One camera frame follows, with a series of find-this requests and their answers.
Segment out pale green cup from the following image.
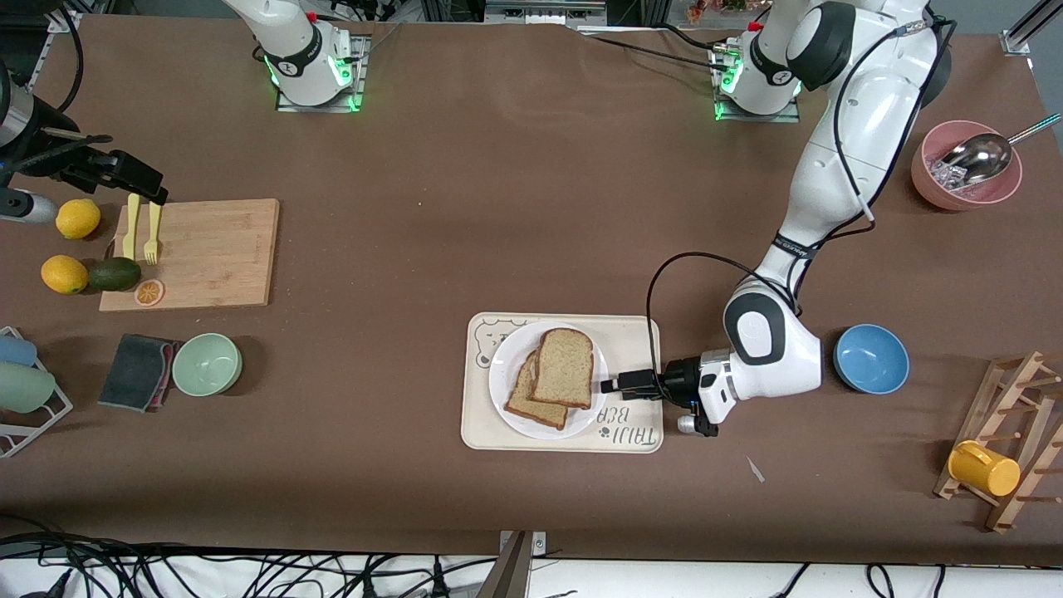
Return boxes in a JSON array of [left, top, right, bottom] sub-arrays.
[[0, 363, 56, 414]]

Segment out cream tray with bear print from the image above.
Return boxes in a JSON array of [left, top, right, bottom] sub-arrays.
[[461, 312, 664, 454]]

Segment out aluminium corner rail bracket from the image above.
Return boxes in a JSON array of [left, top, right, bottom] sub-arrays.
[[1001, 0, 1063, 56]]

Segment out pink cloth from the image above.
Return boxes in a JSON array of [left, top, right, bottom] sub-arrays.
[[149, 341, 184, 409]]

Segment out clear ice cubes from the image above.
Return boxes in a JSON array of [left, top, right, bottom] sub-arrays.
[[930, 158, 968, 194]]

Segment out aluminium table edge rail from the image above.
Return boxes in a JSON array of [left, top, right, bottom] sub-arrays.
[[29, 12, 84, 88]]

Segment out yellow plastic knife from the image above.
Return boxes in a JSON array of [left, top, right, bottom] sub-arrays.
[[122, 193, 141, 261]]

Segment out white wire rack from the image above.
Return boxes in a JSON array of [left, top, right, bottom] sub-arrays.
[[0, 326, 74, 458]]

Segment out dark green avocado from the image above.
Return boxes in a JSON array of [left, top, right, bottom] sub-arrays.
[[87, 257, 142, 292]]

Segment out yellow plastic fork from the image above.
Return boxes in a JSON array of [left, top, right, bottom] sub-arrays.
[[144, 199, 163, 266]]

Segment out metal scoop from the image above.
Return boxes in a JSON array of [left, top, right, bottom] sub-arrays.
[[938, 114, 1062, 187]]

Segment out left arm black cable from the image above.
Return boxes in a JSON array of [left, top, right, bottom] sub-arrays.
[[644, 21, 958, 370]]

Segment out pale green bowl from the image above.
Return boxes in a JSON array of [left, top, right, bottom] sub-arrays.
[[172, 333, 243, 397]]

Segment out black cable to arm base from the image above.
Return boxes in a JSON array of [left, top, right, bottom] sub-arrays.
[[577, 32, 727, 74]]

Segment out wooden cutting board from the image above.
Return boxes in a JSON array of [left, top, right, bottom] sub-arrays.
[[99, 198, 281, 312]]

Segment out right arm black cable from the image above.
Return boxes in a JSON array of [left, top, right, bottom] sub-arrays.
[[0, 8, 88, 113]]

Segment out aluminium profile frame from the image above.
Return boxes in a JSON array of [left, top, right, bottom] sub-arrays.
[[484, 0, 611, 27]]

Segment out yellow lemon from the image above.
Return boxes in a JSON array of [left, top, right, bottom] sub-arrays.
[[56, 199, 101, 240], [42, 255, 89, 295]]

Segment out blue bowl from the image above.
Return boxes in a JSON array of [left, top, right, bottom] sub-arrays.
[[833, 324, 910, 395]]

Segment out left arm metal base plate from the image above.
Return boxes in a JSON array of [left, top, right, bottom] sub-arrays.
[[710, 42, 802, 124]]

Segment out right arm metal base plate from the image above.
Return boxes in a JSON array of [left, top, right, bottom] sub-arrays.
[[277, 33, 370, 113]]

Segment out metal table edge bracket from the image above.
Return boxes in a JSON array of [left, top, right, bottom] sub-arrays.
[[498, 530, 547, 598]]

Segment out wooden mug rack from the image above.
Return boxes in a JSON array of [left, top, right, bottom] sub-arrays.
[[934, 351, 1063, 533]]

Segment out yellow mug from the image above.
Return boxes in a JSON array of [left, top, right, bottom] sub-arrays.
[[948, 440, 1021, 498]]

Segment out pink bowl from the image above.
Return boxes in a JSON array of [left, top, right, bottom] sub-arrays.
[[911, 120, 1023, 211]]

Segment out black floor cable tangle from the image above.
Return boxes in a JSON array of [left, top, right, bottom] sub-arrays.
[[0, 515, 499, 598]]

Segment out dark grey cloth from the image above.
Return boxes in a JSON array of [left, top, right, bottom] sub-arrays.
[[98, 334, 175, 412]]

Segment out white round plate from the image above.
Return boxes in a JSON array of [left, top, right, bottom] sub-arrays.
[[488, 321, 610, 440]]

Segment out brown bread slice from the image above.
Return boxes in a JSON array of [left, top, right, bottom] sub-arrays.
[[504, 350, 570, 430], [531, 328, 595, 409]]

